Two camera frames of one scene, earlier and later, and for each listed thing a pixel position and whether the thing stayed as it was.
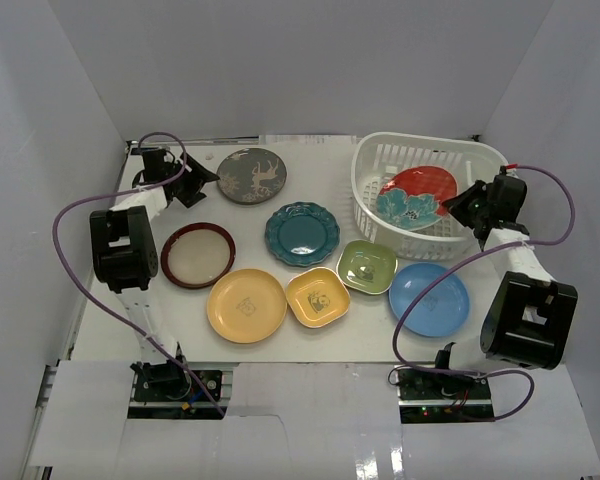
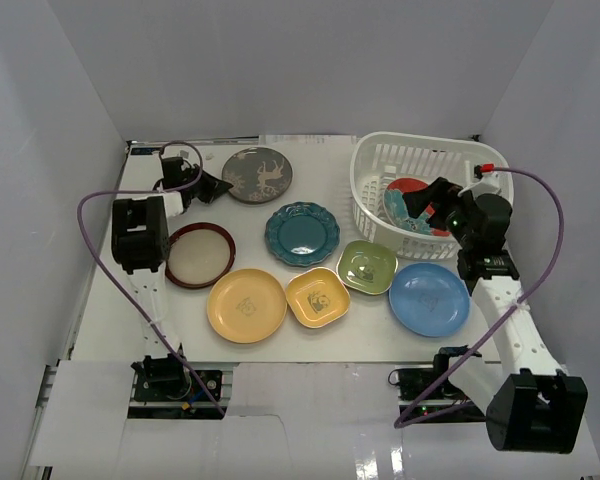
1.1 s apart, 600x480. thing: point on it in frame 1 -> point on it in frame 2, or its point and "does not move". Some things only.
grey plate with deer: (251, 176) does not move
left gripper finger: (188, 191) -> (211, 189)
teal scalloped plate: (302, 234) does not move
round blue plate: (441, 311) does not move
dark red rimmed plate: (197, 255) does not move
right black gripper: (458, 204) -> (435, 193)
